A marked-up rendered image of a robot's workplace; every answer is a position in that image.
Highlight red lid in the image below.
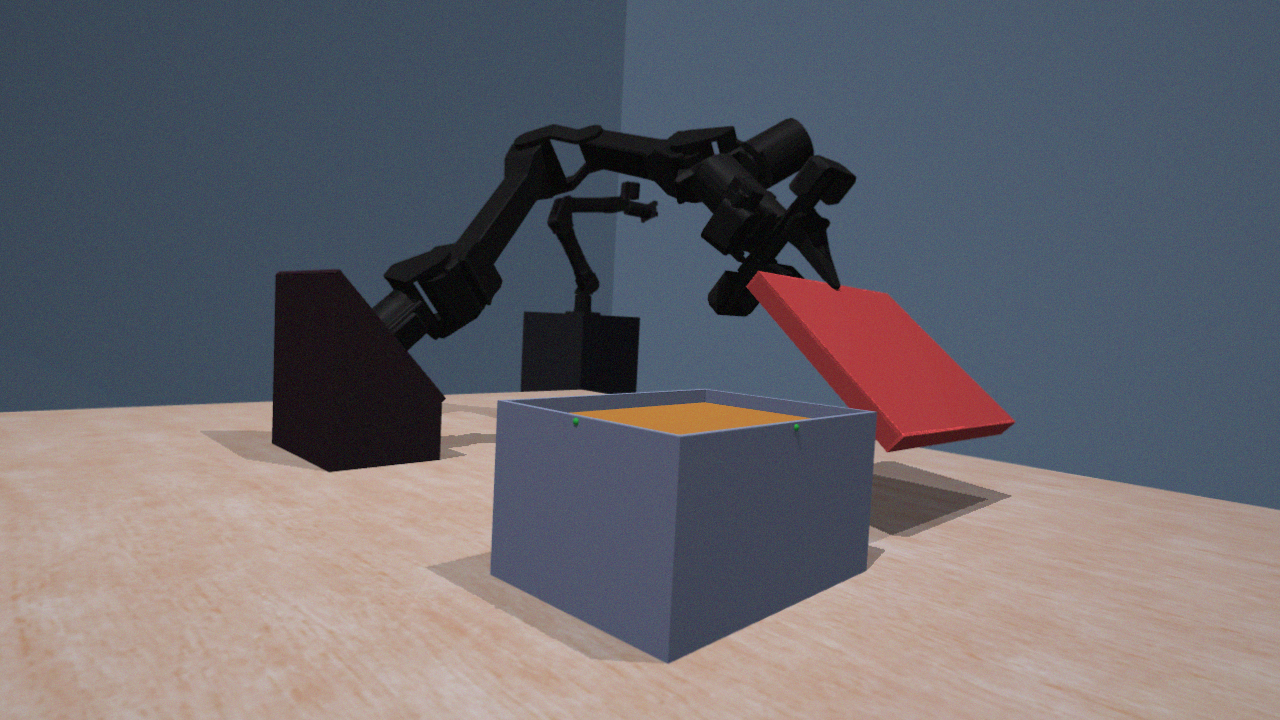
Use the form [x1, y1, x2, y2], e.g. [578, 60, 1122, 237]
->
[746, 272, 1014, 452]

